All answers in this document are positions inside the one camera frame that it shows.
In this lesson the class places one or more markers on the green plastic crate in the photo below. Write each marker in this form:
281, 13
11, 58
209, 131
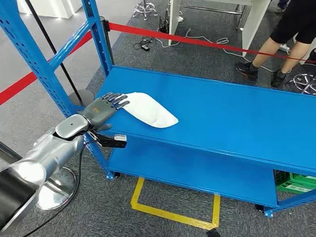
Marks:
296, 184

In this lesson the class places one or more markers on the chrome stanchion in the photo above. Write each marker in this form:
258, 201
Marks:
59, 189

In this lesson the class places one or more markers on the white display platform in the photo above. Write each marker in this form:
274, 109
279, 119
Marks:
49, 8

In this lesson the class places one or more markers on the person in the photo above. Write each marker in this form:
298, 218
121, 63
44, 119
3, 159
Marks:
281, 6
296, 19

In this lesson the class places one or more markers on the black wifi router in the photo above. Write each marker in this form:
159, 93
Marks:
163, 28

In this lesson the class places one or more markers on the black power adapter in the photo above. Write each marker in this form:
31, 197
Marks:
145, 47

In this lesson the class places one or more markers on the white desk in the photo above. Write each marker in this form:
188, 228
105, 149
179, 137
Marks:
254, 26

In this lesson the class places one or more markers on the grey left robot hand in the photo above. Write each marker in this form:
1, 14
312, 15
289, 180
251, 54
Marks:
99, 113

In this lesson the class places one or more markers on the blue metal shelf rack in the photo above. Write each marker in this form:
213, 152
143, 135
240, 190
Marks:
210, 111

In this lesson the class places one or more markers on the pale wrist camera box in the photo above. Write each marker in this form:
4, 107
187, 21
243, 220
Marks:
116, 141

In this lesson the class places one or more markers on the red barrier belt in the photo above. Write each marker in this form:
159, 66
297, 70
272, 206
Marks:
17, 86
153, 33

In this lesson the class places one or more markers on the black seat chrome stool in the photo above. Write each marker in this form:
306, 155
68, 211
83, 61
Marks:
145, 8
305, 81

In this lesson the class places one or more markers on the white plastic car part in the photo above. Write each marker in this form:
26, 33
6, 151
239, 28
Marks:
150, 113

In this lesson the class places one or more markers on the black pole grey base stanchion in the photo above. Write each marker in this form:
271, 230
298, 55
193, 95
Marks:
85, 96

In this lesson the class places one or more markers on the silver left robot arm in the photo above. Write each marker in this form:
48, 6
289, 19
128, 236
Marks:
54, 150

